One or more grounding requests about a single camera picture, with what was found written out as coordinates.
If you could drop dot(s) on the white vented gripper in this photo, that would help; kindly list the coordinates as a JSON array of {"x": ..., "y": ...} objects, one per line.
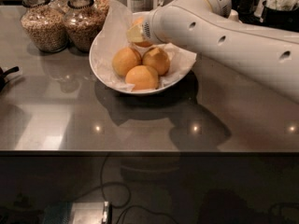
[{"x": 148, "y": 29}]

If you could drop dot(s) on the orange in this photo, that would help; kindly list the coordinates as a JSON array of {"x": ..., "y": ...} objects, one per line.
[
  {"x": 143, "y": 77},
  {"x": 158, "y": 59},
  {"x": 124, "y": 60},
  {"x": 143, "y": 43}
]

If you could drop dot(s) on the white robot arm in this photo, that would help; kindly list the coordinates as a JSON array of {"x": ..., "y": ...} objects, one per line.
[{"x": 267, "y": 55}]

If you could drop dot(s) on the white paper bowl liner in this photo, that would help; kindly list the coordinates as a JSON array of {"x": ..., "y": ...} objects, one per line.
[{"x": 112, "y": 38}]

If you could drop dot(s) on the middle glass grain jar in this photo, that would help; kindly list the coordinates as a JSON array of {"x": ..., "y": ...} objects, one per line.
[{"x": 83, "y": 21}]

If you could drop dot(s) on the left glass grain jar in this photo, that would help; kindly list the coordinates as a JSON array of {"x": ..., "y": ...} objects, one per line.
[{"x": 44, "y": 25}]

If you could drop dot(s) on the silver box under table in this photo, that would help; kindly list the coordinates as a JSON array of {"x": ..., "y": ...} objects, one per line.
[{"x": 78, "y": 213}]

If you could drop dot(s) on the black handle at left edge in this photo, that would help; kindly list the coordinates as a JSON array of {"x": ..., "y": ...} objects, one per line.
[{"x": 4, "y": 74}]

